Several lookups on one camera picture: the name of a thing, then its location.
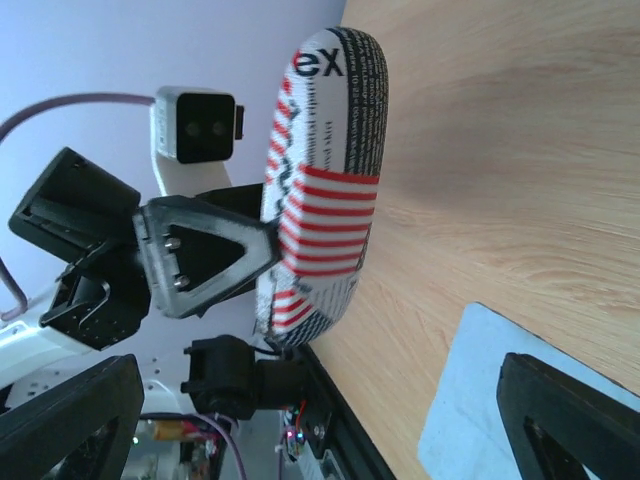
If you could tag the black aluminium frame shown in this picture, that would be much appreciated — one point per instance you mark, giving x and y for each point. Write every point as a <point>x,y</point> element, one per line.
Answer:
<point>336,444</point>

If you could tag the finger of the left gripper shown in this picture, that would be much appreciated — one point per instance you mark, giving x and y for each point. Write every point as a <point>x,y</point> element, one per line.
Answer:
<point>196,254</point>
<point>242,200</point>

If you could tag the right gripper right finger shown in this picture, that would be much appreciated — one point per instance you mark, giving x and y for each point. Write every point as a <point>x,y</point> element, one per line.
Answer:
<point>561,428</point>

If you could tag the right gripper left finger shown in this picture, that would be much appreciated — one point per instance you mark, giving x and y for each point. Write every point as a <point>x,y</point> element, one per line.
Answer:
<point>84,426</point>

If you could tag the striped newspaper print glasses case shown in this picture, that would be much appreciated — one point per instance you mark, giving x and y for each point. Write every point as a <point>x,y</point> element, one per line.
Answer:
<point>321,182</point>

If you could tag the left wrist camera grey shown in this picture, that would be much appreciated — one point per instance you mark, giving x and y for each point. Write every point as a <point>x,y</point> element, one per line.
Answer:
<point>195,125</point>

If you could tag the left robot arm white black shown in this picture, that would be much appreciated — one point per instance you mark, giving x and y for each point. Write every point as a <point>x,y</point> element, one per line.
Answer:
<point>224,374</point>

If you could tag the blue cleaning cloth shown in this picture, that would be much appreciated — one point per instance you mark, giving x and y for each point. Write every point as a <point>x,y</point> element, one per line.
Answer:
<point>463,436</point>

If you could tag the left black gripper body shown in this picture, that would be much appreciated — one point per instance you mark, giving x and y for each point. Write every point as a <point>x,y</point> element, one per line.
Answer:
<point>82,214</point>

